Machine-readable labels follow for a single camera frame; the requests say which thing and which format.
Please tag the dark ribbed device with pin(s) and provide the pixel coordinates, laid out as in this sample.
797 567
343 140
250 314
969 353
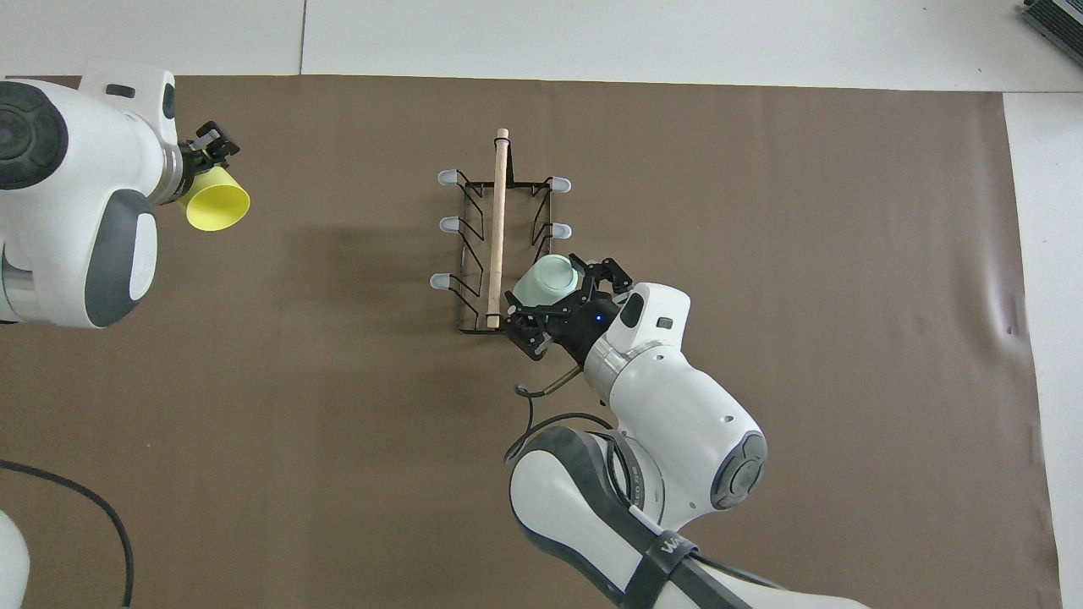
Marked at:
1058 17

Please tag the brown paper table mat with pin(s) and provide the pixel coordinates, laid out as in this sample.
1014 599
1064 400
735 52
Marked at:
338 406

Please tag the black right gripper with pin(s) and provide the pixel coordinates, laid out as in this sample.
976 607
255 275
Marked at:
584 326

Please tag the yellow plastic cup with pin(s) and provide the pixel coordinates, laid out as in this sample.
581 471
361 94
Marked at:
218 203

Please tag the pale green plastic cup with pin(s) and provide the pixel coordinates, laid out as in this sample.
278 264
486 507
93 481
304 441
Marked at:
546 281

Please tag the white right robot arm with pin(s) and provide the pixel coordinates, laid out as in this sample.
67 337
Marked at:
677 431

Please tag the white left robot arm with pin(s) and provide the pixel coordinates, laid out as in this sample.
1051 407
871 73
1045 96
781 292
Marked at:
76 194

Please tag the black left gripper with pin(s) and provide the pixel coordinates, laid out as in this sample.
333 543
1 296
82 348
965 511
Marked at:
190 161

